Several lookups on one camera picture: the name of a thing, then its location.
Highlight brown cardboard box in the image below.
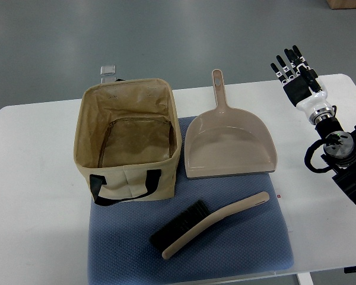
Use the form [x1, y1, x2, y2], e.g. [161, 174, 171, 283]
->
[326, 0, 356, 10]

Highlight pink hand broom black bristles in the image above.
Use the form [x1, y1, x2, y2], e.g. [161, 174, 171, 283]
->
[149, 191, 270, 260]

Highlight beige fabric bag black handles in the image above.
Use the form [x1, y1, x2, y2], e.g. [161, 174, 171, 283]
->
[74, 78, 182, 206]

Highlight blue textured mat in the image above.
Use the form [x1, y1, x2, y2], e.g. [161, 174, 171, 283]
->
[87, 116, 295, 285]

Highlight pink plastic dustpan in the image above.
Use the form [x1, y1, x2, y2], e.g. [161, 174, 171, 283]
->
[184, 69, 278, 179]

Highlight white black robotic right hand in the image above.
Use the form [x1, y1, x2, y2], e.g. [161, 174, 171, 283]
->
[271, 45, 336, 125]

